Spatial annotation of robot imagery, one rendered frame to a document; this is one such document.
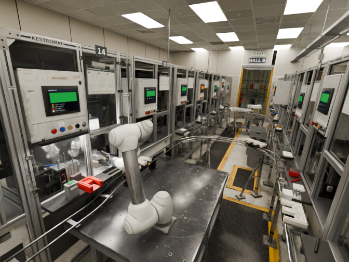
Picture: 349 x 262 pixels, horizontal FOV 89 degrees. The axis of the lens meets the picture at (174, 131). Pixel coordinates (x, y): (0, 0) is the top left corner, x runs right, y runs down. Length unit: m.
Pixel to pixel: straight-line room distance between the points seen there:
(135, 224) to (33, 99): 1.03
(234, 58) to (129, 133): 8.72
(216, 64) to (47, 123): 8.91
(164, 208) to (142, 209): 0.19
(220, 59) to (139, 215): 9.01
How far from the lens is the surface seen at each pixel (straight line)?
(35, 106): 1.43
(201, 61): 10.00
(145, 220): 1.36
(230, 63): 9.63
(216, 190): 2.06
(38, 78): 1.44
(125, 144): 1.21
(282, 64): 9.51
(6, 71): 1.39
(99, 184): 1.66
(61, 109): 1.49
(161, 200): 1.41
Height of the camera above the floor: 1.80
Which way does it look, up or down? 16 degrees down
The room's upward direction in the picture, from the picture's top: 2 degrees clockwise
